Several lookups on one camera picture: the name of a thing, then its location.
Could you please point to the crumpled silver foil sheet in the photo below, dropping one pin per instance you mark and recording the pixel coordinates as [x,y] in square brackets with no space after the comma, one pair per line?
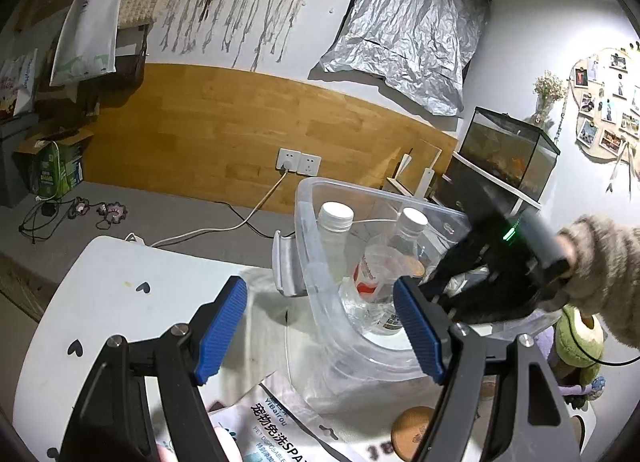
[415,26]

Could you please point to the dried flower bouquet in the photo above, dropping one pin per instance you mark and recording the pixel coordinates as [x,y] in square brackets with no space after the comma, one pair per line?
[547,91]

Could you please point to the white shelf frame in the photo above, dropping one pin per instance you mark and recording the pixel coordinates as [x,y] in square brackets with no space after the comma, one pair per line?
[425,181]

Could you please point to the clear plastic container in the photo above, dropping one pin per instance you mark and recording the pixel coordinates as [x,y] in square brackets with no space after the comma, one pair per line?
[330,322]

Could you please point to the photo pin board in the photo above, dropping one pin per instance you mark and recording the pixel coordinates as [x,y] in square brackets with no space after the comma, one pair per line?
[605,106]

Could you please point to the white paper bag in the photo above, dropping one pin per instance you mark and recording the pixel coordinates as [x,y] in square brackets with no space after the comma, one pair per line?
[90,36]

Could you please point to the grey storage box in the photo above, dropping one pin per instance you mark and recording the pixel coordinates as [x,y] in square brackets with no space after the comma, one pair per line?
[15,156]

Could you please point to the purple plush toy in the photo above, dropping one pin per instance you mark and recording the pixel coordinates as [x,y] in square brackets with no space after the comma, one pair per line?
[546,344]

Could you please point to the white wet wipes pack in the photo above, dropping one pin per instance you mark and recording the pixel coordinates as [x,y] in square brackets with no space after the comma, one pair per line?
[285,422]

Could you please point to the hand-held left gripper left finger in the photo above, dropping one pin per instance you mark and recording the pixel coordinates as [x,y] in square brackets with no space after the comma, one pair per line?
[222,332]

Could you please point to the clear bottle white cap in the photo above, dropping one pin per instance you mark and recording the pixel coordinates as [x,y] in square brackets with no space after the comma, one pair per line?
[412,222]
[336,214]

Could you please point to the clear cup red label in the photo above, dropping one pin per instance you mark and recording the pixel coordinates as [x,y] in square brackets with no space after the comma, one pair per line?
[372,274]

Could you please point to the green plush toy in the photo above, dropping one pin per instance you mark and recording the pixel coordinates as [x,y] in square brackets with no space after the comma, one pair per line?
[580,337]

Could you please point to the glass fish tank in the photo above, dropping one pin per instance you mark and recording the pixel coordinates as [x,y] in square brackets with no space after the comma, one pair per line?
[500,151]

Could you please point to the person's right forearm fluffy sleeve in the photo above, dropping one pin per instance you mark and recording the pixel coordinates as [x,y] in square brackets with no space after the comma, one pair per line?
[607,282]

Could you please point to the wooden wall panel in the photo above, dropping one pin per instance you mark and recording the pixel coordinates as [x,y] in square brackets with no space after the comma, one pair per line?
[200,126]

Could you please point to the printed snack bags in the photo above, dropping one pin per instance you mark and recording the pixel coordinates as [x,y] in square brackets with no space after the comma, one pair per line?
[20,81]

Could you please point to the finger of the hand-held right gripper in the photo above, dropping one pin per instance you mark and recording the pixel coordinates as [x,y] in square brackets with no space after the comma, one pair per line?
[465,299]
[457,262]

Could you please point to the white wall socket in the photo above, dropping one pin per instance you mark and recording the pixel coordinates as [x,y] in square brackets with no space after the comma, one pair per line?
[287,159]
[309,163]

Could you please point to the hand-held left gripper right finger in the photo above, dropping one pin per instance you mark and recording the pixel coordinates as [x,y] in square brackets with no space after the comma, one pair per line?
[417,332]

